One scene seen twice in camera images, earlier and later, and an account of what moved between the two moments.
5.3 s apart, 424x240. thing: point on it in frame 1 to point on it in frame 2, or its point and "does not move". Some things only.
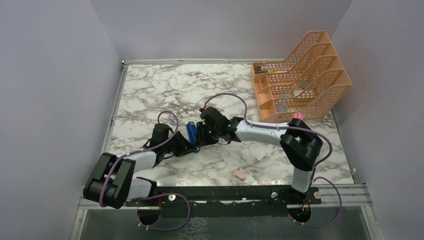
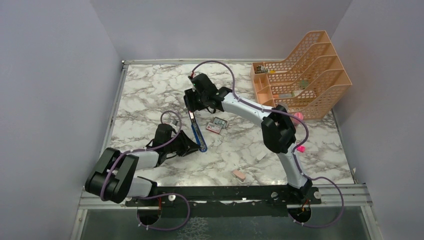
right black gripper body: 207,136 to 195,102
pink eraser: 239,174 does not move
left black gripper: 184,144 does not move
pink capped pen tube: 298,115 does not move
